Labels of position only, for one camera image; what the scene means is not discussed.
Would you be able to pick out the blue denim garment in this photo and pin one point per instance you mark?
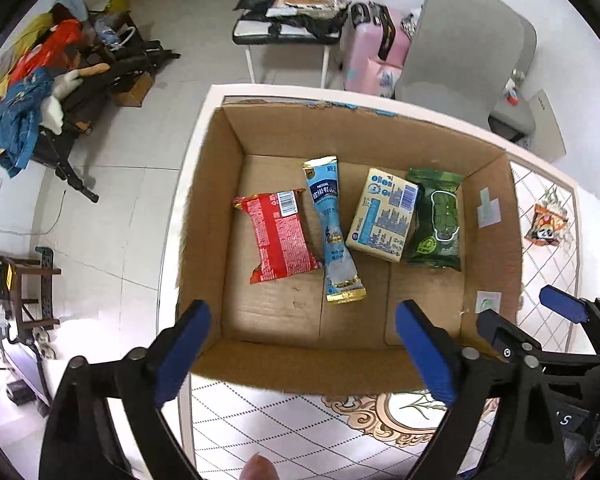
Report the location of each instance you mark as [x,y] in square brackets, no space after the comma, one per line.
[20,110]

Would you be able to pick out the yellow cloth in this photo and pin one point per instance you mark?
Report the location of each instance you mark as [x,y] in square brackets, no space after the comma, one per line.
[0,80]

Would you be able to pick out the clear plastic bags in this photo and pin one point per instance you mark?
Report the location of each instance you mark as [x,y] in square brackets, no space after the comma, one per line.
[320,0]

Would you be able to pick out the grey flat panel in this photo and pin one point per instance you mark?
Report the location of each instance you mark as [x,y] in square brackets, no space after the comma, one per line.
[547,122]

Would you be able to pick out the black perforated metal bar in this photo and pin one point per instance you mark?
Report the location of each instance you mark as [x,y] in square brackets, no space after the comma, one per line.
[46,285]

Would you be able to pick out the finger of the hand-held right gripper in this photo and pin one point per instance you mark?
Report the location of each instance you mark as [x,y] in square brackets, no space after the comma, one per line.
[500,332]
[562,305]

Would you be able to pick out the pale yellow tissue pack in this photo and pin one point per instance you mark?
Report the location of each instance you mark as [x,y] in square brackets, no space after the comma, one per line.
[382,215]

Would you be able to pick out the pink suitcase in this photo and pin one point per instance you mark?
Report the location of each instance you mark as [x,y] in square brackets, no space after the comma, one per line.
[367,35]

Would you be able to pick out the light blue drink sachet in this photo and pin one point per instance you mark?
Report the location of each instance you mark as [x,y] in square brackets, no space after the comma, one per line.
[332,235]

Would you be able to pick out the person's left hand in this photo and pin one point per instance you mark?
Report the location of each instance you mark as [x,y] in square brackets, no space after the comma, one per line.
[259,467]

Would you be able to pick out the dark wooden stool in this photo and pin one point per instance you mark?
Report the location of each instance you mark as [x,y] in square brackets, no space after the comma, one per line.
[15,267]

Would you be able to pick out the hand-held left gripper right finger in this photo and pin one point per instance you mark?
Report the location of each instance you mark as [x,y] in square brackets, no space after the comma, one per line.
[426,355]

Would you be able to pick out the black clothing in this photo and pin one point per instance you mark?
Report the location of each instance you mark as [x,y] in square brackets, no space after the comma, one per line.
[300,24]

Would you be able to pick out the grey office chair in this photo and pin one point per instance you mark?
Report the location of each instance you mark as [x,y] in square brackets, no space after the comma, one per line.
[460,45]

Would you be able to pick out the pink printed box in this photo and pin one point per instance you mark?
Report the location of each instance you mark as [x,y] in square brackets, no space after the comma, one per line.
[384,77]

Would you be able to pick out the small brown cardboard box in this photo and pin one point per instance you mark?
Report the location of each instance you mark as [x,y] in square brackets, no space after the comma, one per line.
[132,90]

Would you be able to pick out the green snack packet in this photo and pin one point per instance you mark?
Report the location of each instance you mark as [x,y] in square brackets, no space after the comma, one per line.
[437,220]

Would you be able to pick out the dark flat screen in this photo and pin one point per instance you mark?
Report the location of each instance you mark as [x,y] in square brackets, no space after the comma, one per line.
[27,370]

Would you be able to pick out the black folding frame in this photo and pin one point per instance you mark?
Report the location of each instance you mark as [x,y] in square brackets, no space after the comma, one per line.
[105,72]

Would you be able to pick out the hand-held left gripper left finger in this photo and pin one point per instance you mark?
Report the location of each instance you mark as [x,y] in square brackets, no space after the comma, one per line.
[184,355]

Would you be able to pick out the red cloth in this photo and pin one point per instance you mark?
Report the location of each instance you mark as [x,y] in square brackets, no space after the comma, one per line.
[50,47]

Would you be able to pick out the orange cartoon snack packet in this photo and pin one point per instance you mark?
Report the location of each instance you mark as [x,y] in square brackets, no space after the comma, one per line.
[547,225]

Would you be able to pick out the white plush toy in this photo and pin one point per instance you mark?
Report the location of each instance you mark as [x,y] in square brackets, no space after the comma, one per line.
[62,92]

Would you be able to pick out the red snack packet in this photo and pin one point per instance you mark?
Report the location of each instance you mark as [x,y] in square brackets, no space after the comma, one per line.
[280,237]

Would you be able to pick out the small red white bottle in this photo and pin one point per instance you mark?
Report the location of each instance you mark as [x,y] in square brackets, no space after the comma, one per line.
[513,94]

